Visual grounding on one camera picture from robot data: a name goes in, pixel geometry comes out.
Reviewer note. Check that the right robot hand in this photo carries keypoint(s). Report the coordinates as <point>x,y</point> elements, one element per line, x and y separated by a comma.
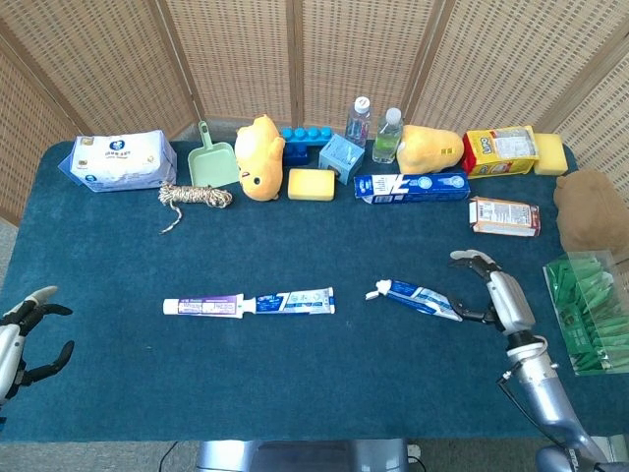
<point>511,300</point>

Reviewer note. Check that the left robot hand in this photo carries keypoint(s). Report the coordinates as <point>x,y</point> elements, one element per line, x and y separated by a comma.
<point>10,344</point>

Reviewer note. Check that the blue and white toothpaste tube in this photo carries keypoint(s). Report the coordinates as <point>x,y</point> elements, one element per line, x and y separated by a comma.
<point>417,297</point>
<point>295,301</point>

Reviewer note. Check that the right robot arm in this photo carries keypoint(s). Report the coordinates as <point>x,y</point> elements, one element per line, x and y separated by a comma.
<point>545,393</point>

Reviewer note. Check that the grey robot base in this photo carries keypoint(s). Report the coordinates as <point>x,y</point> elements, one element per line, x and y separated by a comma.
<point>304,457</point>

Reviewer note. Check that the blue toothpaste carton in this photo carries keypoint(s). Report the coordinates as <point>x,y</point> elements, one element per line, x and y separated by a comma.
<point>413,188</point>

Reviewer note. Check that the purple and white toothpaste tube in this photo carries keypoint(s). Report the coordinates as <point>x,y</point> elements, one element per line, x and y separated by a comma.
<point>201,306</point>

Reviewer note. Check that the clear box of green sticks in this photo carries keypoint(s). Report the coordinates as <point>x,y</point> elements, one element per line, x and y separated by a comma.
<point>589,314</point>

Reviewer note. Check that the brown and white carton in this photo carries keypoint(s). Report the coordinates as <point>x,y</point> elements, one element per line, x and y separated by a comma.
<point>503,216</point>

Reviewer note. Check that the brown plush toy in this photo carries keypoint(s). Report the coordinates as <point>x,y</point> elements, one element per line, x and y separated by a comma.
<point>589,211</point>

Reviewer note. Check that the yellow and red snack pack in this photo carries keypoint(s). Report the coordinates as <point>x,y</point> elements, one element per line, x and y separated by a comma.
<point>496,152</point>

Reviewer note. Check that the plain yellow sponge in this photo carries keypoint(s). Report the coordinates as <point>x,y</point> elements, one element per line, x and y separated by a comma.
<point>550,155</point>

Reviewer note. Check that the yellow plush duck with tag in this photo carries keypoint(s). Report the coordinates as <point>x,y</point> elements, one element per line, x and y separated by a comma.
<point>430,150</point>

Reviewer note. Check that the clear bottle with green label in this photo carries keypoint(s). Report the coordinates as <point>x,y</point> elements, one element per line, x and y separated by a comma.
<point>387,140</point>

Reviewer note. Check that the white tissue pack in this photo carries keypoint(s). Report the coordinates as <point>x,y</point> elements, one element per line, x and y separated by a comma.
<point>123,159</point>

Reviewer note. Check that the light blue small carton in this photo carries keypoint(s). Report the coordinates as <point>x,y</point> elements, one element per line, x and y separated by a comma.
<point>339,159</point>

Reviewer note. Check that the yellow sponge with green base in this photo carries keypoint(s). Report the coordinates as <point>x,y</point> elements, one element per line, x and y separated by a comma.
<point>311,185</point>

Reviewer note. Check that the clear bottle with pink label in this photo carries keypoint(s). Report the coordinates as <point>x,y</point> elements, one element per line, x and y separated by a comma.
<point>358,125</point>

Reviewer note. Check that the teal table cloth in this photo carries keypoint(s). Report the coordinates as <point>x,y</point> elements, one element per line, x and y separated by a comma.
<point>275,373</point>

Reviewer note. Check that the blue toy building block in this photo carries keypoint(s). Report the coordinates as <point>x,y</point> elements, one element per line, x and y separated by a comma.
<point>297,145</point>

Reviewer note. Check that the green plastic dustpan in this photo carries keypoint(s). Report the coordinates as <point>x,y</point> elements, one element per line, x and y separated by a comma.
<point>211,167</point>

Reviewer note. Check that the yellow plush duck with face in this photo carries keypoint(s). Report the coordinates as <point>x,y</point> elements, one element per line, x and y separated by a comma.
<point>260,162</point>

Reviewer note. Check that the woven wooden folding screen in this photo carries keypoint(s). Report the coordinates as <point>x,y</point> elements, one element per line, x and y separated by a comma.
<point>344,54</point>

